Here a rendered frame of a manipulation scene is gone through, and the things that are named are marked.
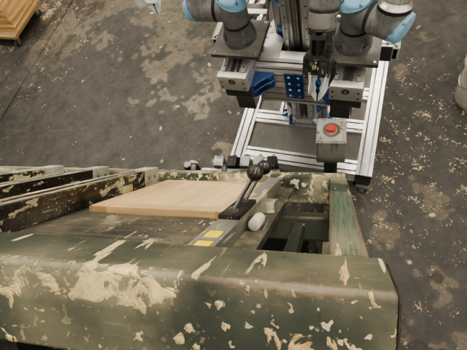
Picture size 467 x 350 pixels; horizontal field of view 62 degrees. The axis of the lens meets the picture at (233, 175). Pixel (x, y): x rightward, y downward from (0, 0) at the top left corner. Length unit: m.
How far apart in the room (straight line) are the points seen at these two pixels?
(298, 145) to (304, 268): 2.05
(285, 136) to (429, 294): 1.19
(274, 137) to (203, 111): 0.72
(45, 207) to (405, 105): 2.35
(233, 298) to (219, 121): 2.55
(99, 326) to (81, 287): 0.05
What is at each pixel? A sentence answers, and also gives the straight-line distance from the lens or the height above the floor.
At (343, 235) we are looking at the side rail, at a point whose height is 1.61.
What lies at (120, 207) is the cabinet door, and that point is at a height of 1.36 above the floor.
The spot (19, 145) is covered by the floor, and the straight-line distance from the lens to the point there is 3.63.
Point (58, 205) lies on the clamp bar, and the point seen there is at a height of 1.44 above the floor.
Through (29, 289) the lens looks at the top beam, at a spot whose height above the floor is 1.92.
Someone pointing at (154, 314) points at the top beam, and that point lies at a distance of 0.42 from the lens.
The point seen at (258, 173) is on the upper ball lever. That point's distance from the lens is 0.85.
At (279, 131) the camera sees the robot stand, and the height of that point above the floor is 0.21.
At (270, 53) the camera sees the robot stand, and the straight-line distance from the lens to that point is 1.89.
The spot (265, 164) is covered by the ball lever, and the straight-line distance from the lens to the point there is 0.97.
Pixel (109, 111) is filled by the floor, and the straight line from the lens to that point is 3.33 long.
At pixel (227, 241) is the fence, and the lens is 0.76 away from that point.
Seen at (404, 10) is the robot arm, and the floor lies 1.29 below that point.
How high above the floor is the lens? 2.30
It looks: 61 degrees down
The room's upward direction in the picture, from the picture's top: 25 degrees counter-clockwise
